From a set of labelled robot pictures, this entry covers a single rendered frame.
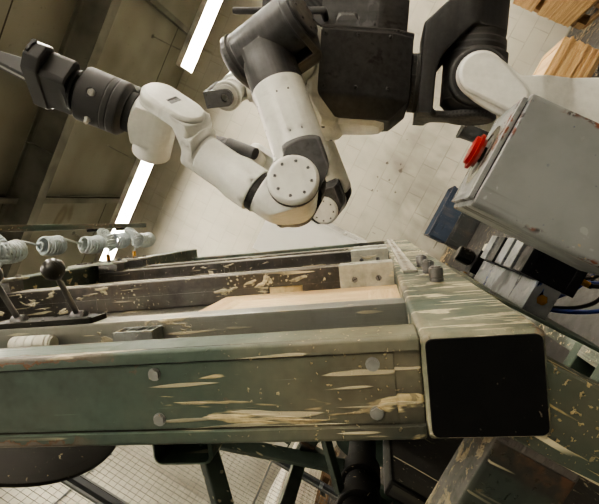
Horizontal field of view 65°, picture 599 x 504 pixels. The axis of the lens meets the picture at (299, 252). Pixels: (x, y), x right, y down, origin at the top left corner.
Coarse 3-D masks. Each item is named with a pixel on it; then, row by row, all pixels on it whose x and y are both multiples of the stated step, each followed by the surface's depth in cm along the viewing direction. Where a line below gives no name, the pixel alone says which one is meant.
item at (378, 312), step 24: (192, 312) 83; (216, 312) 80; (240, 312) 78; (264, 312) 76; (288, 312) 76; (312, 312) 75; (336, 312) 74; (360, 312) 74; (384, 312) 73; (0, 336) 84; (72, 336) 82; (96, 336) 81; (168, 336) 79; (192, 336) 78
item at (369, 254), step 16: (112, 240) 179; (288, 256) 166; (304, 256) 165; (320, 256) 164; (336, 256) 163; (352, 256) 162; (368, 256) 161; (384, 256) 160; (112, 272) 177; (128, 272) 176; (144, 272) 175; (160, 272) 174; (176, 272) 173; (192, 272) 172; (208, 272) 171; (224, 272) 170
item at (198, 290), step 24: (0, 240) 127; (0, 264) 128; (336, 264) 114; (360, 264) 109; (384, 264) 108; (48, 288) 127; (72, 288) 122; (96, 288) 120; (120, 288) 119; (144, 288) 118; (168, 288) 117; (192, 288) 116; (216, 288) 115; (240, 288) 114; (264, 288) 113; (312, 288) 111; (336, 288) 110; (0, 312) 125; (24, 312) 124; (48, 312) 123; (96, 312) 121
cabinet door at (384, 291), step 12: (348, 288) 109; (360, 288) 107; (372, 288) 105; (384, 288) 103; (396, 288) 102; (228, 300) 108; (240, 300) 107; (252, 300) 107; (264, 300) 105; (276, 300) 103; (288, 300) 102; (300, 300) 100; (312, 300) 98; (324, 300) 97; (336, 300) 95; (348, 300) 94
